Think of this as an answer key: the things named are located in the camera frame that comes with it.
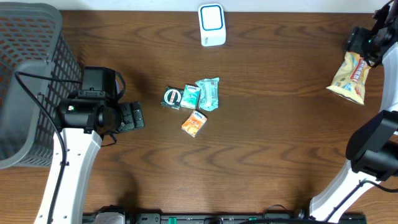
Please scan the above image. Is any roll of tape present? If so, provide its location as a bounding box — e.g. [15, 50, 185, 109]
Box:
[161, 86, 183, 110]

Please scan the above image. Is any small green wipes pack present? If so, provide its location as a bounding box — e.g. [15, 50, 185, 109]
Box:
[180, 85, 200, 110]

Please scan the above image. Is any orange tissue pack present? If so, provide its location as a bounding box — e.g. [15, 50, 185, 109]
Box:
[182, 110, 208, 138]

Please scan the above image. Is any green wet wipes pack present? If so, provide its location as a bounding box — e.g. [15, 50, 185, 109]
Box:
[195, 77, 220, 111]

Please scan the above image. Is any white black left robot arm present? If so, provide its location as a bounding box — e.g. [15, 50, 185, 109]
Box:
[35, 99, 144, 223]

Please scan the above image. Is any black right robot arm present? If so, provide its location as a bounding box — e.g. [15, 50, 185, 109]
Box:
[308, 25, 397, 223]

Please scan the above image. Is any white barcode scanner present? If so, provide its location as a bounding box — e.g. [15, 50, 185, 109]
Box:
[198, 3, 226, 47]

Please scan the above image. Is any black plastic mesh basket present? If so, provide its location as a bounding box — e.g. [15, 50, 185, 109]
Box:
[1, 2, 82, 169]

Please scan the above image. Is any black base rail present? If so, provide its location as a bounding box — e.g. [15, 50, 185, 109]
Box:
[82, 213, 367, 224]

